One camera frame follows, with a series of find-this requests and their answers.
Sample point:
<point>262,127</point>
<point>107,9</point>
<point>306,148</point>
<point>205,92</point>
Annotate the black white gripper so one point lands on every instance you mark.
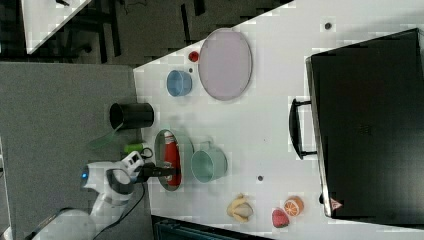
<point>140,170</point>

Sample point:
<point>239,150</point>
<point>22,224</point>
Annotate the red ketchup bottle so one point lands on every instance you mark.
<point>172,158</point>

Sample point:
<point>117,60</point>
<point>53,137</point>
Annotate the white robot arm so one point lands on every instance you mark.
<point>114,184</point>

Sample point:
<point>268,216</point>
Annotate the green oval strainer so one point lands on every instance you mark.
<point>186,150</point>

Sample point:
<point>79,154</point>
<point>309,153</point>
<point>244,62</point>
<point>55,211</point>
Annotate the green cylinder object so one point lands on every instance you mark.
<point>138,147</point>

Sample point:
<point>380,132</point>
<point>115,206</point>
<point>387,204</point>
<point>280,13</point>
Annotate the green mug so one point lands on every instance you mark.
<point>209,163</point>

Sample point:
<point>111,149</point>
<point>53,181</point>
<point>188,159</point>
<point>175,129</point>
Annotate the dark bin under table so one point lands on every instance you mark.
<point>171,229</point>

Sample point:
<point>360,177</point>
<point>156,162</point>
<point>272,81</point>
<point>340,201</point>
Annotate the black cylinder container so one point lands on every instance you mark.
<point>131,116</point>

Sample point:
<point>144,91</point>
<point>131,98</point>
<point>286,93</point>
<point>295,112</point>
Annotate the blue plastic cup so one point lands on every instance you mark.
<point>179,83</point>

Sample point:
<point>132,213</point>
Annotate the peeled banana toy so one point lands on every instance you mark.
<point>240,209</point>

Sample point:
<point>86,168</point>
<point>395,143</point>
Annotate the small red strawberry toy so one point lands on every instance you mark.
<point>193,56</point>

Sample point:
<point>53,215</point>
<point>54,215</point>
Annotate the large grey round plate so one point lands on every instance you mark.
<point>225,64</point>

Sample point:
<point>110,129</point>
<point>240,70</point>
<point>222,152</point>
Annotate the large red strawberry toy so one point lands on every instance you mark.
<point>279,218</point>

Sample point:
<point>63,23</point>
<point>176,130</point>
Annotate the orange half toy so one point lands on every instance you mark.
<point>294,206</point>

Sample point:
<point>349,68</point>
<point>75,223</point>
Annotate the black toaster oven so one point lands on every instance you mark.
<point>367,111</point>

